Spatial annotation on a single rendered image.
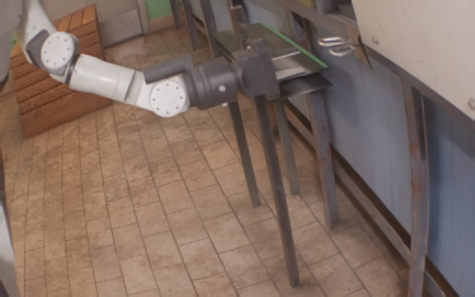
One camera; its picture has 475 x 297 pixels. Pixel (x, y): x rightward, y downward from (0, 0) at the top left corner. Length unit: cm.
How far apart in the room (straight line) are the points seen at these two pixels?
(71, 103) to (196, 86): 280
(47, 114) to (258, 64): 286
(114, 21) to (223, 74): 433
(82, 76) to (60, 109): 277
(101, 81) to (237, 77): 25
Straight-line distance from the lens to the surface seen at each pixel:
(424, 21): 81
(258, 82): 120
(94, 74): 117
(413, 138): 130
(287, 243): 189
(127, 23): 548
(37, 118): 396
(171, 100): 114
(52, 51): 116
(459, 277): 137
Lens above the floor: 126
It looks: 26 degrees down
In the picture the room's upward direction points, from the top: 13 degrees counter-clockwise
